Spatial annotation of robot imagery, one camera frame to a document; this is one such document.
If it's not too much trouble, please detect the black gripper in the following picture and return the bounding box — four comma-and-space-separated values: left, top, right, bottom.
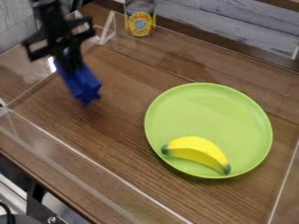
23, 0, 95, 74

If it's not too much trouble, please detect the blue plastic block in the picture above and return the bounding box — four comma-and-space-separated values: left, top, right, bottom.
53, 60, 101, 105

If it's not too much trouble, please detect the green plate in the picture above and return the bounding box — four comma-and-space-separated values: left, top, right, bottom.
144, 82, 274, 179

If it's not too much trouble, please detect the yellow labelled tin can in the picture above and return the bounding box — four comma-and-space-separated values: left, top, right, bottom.
124, 0, 156, 38

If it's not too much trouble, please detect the yellow toy banana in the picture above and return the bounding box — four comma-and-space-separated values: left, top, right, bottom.
161, 136, 231, 175

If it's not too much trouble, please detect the black metal table bracket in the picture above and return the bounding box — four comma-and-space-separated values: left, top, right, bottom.
25, 181, 68, 224

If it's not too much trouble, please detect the black cable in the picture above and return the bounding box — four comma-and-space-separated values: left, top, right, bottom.
0, 200, 15, 224

